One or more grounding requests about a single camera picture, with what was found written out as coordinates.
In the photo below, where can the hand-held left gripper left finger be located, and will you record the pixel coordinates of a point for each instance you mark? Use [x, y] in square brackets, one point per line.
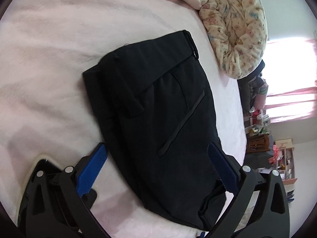
[91, 171]

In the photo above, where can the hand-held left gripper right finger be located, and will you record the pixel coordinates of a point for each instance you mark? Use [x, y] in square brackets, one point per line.
[223, 171]

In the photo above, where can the black pants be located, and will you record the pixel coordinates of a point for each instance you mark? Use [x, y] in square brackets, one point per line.
[161, 129]

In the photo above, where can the smartphone in cream case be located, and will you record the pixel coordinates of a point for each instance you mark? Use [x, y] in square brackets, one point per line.
[90, 198]

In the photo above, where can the grey cabinet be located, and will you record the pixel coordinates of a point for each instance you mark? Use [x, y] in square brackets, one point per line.
[260, 160]

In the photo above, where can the wooden chair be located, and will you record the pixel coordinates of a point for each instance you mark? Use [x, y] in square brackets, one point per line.
[258, 142]

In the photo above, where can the red cloth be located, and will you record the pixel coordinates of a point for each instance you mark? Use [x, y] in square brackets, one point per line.
[277, 153]

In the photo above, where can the cluttered desk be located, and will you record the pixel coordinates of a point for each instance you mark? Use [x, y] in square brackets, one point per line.
[257, 124]

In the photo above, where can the pink bookshelf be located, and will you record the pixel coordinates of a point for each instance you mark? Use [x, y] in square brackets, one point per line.
[288, 161]

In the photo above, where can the pink plush cushion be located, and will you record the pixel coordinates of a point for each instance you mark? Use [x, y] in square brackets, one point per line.
[261, 99]

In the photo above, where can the dark jacket pile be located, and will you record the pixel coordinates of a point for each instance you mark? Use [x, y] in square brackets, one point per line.
[247, 89]

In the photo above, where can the pink curtain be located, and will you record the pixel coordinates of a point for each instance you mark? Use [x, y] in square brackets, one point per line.
[284, 91]

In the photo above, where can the pink bed blanket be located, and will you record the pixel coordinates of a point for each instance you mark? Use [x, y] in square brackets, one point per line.
[49, 79]

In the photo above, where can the rolled bear print quilt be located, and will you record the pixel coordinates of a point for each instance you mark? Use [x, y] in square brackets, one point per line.
[237, 29]

